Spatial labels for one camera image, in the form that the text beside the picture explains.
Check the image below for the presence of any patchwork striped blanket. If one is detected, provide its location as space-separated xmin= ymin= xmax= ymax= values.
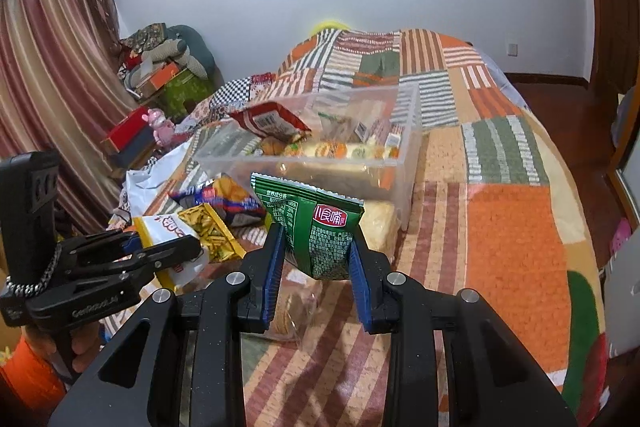
xmin=100 ymin=27 xmax=608 ymax=427

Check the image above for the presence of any clear plastic container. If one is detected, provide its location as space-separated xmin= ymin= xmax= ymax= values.
xmin=192 ymin=82 xmax=423 ymax=228

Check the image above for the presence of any checkered quilt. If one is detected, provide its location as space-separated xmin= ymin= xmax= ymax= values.
xmin=185 ymin=72 xmax=278 ymax=128

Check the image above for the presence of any person's left hand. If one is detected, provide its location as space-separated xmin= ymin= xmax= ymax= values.
xmin=25 ymin=319 xmax=106 ymax=388

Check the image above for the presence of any pink plush toy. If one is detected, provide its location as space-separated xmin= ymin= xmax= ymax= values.
xmin=145 ymin=108 xmax=175 ymax=146

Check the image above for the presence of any green snack packet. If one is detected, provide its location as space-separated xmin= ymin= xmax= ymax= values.
xmin=250 ymin=173 xmax=366 ymax=282

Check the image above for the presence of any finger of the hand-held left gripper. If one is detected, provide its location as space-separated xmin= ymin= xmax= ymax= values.
xmin=62 ymin=229 xmax=146 ymax=265
xmin=67 ymin=234 xmax=202 ymax=294

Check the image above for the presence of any patterned cloth bundle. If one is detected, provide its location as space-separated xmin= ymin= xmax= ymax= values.
xmin=120 ymin=23 xmax=168 ymax=52

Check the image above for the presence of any green box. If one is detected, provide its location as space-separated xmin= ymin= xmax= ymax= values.
xmin=162 ymin=74 xmax=213 ymax=118

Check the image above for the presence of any blue chip bag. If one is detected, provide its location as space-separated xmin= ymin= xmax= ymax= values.
xmin=169 ymin=177 xmax=266 ymax=228

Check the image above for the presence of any red box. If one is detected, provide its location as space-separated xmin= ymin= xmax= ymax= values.
xmin=100 ymin=107 xmax=151 ymax=155

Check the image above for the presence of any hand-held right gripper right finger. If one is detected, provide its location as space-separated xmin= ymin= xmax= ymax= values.
xmin=348 ymin=239 xmax=576 ymax=427

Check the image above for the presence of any brown cake packet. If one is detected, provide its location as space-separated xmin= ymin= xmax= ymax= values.
xmin=257 ymin=136 xmax=287 ymax=156

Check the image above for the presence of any orange green label packet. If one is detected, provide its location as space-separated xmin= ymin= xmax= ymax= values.
xmin=300 ymin=141 xmax=401 ymax=160

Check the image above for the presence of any white snack packet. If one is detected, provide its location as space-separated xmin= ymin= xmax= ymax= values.
xmin=131 ymin=213 xmax=210 ymax=293

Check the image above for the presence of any yellow snack packet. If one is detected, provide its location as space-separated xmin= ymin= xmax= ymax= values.
xmin=177 ymin=203 xmax=247 ymax=264

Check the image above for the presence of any clear cookie bag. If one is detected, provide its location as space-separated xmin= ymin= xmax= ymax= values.
xmin=270 ymin=277 xmax=326 ymax=348

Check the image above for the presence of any white appliance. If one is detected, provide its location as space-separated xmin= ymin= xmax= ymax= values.
xmin=600 ymin=237 xmax=640 ymax=358

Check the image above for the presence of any orange box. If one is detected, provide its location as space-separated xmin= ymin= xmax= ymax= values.
xmin=135 ymin=62 xmax=182 ymax=92

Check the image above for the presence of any striped red curtain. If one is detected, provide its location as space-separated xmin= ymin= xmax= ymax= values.
xmin=0 ymin=0 xmax=133 ymax=238

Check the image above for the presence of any pale cracker packet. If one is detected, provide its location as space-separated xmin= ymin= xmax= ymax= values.
xmin=357 ymin=201 xmax=402 ymax=253

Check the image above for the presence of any teal cushion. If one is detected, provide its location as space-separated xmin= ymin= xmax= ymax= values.
xmin=167 ymin=25 xmax=217 ymax=78

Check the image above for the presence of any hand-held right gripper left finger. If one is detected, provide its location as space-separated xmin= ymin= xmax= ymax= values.
xmin=47 ymin=223 xmax=287 ymax=427

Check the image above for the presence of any red snack bag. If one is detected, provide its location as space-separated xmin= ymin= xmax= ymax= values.
xmin=227 ymin=102 xmax=312 ymax=142

